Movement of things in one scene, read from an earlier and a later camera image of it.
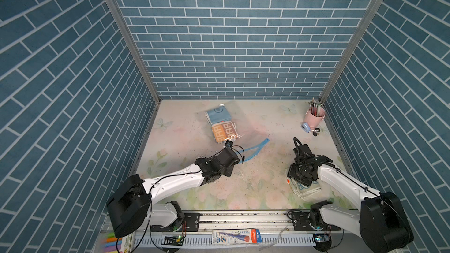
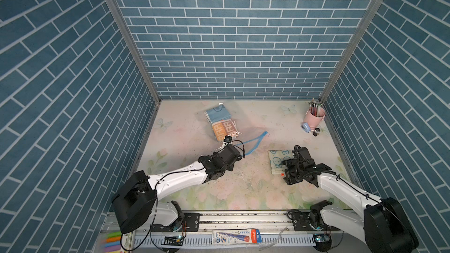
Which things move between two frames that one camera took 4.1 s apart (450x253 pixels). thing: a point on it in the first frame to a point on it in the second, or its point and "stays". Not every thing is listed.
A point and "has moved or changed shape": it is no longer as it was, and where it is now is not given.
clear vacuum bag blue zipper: x=229 y=125 has moved or changed shape
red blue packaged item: x=236 y=236 stays
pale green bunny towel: x=304 y=191 to x=276 y=157
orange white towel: x=225 y=131 stays
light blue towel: x=218 y=115 stays
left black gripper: x=229 y=171 stays
